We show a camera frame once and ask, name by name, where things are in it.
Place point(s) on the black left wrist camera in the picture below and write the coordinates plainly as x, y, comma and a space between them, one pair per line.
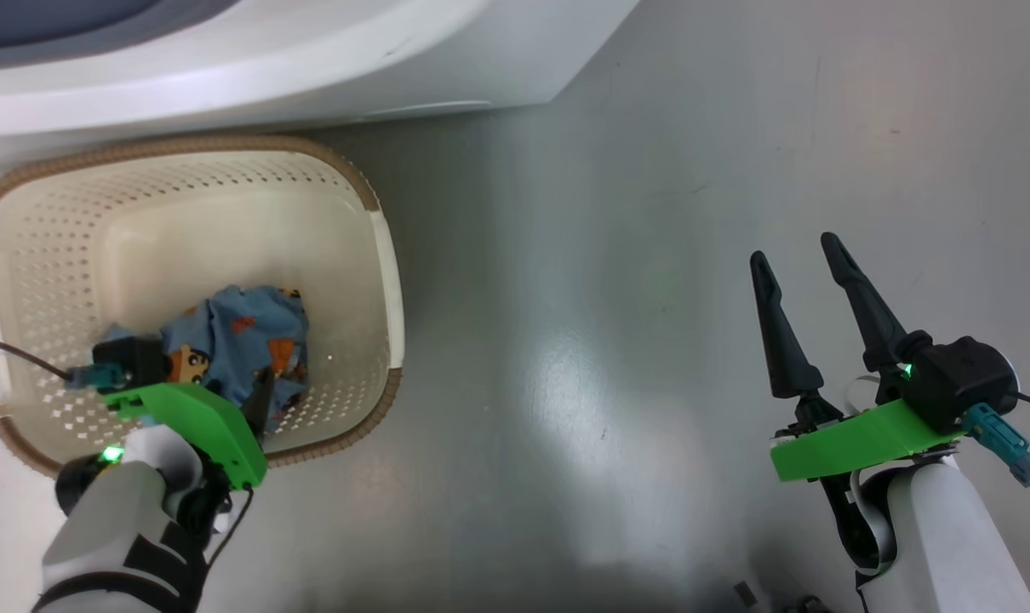
132, 362

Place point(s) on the cream perforated laundry basket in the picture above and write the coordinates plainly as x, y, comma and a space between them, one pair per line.
183, 221

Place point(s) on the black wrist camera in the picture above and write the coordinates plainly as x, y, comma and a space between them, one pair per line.
962, 379
132, 362

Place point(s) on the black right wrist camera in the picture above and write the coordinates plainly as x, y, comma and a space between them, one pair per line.
962, 379

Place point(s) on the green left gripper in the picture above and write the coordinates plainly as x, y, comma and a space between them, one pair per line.
200, 417

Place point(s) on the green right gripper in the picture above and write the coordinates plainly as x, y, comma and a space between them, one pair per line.
855, 438

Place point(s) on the white front-load washing machine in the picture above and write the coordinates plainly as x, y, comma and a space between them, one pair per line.
311, 68

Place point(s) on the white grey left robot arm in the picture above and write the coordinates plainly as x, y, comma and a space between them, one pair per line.
115, 536

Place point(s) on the blue cartoon print garment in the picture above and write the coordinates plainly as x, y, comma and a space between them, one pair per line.
243, 328

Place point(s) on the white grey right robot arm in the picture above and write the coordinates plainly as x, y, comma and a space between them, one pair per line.
949, 545

